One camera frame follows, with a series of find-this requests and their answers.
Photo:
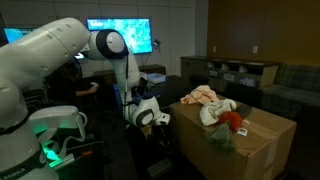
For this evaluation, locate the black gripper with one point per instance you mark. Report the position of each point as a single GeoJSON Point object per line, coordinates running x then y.
{"type": "Point", "coordinates": [160, 132]}

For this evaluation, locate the white towel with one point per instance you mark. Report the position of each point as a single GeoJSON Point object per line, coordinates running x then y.
{"type": "Point", "coordinates": [213, 111]}

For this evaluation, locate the pink cloth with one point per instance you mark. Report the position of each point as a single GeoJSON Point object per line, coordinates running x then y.
{"type": "Point", "coordinates": [201, 94]}

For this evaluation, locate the grey rectangular block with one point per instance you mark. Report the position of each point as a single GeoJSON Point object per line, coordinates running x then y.
{"type": "Point", "coordinates": [244, 110]}

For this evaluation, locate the white VR controller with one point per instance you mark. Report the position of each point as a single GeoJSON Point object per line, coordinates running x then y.
{"type": "Point", "coordinates": [94, 84]}

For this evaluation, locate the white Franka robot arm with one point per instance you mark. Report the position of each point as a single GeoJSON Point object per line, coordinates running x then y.
{"type": "Point", "coordinates": [40, 56]}

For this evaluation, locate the operator forearm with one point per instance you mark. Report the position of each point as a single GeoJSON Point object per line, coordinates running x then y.
{"type": "Point", "coordinates": [81, 92]}

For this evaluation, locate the large cardboard box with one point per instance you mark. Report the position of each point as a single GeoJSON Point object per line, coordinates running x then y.
{"type": "Point", "coordinates": [266, 150]}

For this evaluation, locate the operator hand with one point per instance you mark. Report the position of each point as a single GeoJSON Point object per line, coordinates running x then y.
{"type": "Point", "coordinates": [93, 88]}

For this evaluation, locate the light blue plastic bin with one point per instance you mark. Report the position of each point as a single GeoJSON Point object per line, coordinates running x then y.
{"type": "Point", "coordinates": [156, 77]}

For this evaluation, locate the wooden cabinet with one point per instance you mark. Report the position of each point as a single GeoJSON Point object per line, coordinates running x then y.
{"type": "Point", "coordinates": [233, 71]}

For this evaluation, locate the person in dark shirt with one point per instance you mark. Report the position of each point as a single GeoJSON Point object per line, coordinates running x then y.
{"type": "Point", "coordinates": [63, 83]}

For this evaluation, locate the green plaid sofa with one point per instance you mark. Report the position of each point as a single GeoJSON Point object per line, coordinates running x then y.
{"type": "Point", "coordinates": [296, 93]}

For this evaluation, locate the small wall webcam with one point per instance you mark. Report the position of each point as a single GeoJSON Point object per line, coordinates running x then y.
{"type": "Point", "coordinates": [156, 42]}

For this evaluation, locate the white wall outlet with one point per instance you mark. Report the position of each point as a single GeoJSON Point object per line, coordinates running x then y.
{"type": "Point", "coordinates": [255, 50]}
{"type": "Point", "coordinates": [214, 49]}

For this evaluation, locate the large wall monitor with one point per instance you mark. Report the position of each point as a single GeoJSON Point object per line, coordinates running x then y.
{"type": "Point", "coordinates": [136, 33]}

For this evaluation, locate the small wall monitor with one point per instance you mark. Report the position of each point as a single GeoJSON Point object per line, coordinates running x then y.
{"type": "Point", "coordinates": [18, 34]}

